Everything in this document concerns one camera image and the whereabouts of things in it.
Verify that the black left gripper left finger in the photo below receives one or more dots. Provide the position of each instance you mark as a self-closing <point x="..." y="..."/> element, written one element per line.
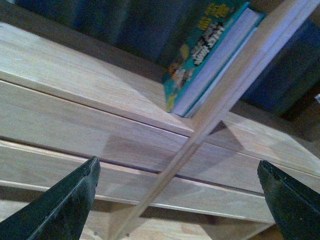
<point x="61" y="212"/>

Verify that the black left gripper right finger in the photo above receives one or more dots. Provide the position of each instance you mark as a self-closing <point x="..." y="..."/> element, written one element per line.
<point x="294" y="206"/>

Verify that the lower left wooden drawer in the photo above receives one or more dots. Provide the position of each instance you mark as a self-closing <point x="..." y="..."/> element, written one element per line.
<point x="33" y="168"/>

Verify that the wooden drawer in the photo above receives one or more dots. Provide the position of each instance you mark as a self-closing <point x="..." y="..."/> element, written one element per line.
<point x="218" y="165"/>
<point x="39" y="119"/>
<point x="33" y="168"/>
<point x="192" y="196"/>

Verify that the upper right wooden drawer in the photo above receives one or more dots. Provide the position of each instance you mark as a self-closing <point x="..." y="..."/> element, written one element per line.
<point x="218" y="165"/>

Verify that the upper left wooden drawer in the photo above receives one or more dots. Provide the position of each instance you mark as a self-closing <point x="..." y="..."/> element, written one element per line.
<point x="39" y="119"/>

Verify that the lower right wooden drawer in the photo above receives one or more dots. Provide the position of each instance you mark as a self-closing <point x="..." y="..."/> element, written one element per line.
<point x="192" y="196"/>

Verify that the light wooden bookshelf unit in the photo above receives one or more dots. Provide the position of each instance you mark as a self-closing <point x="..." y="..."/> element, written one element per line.
<point x="43" y="56"/>

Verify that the teal comic idiom book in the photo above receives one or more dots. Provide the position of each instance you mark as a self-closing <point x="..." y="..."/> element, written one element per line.
<point x="220" y="32"/>

